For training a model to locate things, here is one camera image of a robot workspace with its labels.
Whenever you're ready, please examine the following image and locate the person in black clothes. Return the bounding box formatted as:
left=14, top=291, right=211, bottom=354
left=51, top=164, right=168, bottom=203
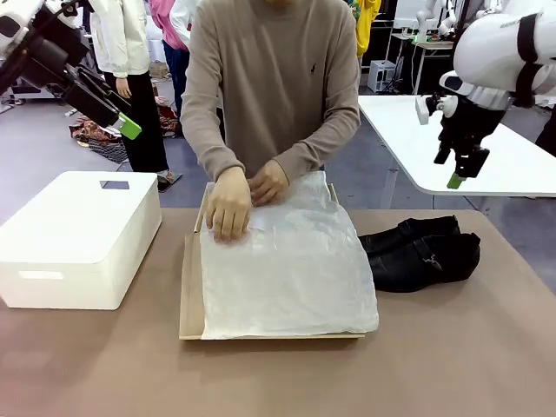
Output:
left=534, top=99, right=556, bottom=158

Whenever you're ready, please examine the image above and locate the person's left hand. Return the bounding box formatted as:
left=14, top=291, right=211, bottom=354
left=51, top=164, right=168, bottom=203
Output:
left=247, top=159, right=291, bottom=209

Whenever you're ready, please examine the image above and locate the yellow garment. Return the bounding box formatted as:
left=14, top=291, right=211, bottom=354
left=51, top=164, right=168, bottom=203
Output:
left=354, top=0, right=383, bottom=57

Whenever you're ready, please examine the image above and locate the person's left forearm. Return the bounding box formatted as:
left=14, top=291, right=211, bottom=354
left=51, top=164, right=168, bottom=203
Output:
left=272, top=108, right=361, bottom=182

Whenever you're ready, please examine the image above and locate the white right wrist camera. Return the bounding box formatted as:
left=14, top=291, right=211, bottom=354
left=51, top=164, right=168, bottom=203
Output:
left=414, top=93, right=458, bottom=127

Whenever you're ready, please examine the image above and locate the person in beige sweater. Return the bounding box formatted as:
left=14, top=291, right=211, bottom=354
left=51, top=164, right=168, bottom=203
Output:
left=180, top=0, right=361, bottom=182

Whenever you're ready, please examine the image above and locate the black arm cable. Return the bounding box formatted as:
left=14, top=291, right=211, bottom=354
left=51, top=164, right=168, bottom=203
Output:
left=514, top=12, right=546, bottom=109
left=0, top=3, right=53, bottom=95

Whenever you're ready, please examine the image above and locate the white table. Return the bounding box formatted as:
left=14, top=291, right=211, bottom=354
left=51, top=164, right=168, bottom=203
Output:
left=356, top=94, right=556, bottom=209

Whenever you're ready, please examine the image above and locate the white tissue paper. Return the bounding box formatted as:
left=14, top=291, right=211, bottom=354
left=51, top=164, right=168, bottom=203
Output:
left=199, top=170, right=380, bottom=341

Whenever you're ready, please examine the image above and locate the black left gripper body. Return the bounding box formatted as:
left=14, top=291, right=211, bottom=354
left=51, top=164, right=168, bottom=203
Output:
left=19, top=36, right=132, bottom=129

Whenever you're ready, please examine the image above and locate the person's right hand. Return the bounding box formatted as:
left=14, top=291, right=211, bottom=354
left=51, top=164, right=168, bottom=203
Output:
left=204, top=166, right=253, bottom=244

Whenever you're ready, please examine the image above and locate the brown cardboard shoe box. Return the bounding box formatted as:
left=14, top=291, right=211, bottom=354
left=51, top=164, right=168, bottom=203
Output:
left=179, top=182, right=379, bottom=343

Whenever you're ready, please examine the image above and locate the person's right forearm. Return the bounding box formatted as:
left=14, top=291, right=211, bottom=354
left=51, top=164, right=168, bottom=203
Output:
left=180, top=99, right=247, bottom=182

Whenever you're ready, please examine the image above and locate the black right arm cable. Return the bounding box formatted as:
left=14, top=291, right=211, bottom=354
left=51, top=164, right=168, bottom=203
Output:
left=514, top=12, right=546, bottom=109

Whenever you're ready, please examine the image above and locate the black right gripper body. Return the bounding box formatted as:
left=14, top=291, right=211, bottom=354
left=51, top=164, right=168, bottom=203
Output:
left=438, top=97, right=506, bottom=153

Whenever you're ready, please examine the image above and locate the background desk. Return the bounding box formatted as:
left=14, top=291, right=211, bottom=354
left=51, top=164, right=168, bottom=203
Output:
left=388, top=25, right=457, bottom=96

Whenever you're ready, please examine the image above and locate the patterned clothes pile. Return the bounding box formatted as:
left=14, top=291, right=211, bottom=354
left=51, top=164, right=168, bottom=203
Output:
left=69, top=93, right=182, bottom=164

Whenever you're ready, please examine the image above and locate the white plastic storage box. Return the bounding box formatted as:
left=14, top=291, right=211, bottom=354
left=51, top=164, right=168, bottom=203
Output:
left=0, top=170, right=163, bottom=311

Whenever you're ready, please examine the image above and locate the person in pink top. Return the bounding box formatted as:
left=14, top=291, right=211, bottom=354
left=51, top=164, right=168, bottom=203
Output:
left=149, top=0, right=192, bottom=118

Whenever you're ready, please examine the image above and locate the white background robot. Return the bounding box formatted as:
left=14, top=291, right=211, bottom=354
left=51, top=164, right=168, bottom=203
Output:
left=414, top=0, right=457, bottom=44

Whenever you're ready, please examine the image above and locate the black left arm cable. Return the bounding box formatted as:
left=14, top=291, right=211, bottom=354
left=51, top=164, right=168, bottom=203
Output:
left=0, top=3, right=53, bottom=95

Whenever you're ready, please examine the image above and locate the white cube shelf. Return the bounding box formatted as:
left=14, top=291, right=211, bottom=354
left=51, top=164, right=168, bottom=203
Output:
left=367, top=59, right=399, bottom=95

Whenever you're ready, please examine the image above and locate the black leather loafer shoe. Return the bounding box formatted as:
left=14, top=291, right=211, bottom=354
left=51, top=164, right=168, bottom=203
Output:
left=367, top=232, right=482, bottom=293
left=358, top=215, right=461, bottom=255

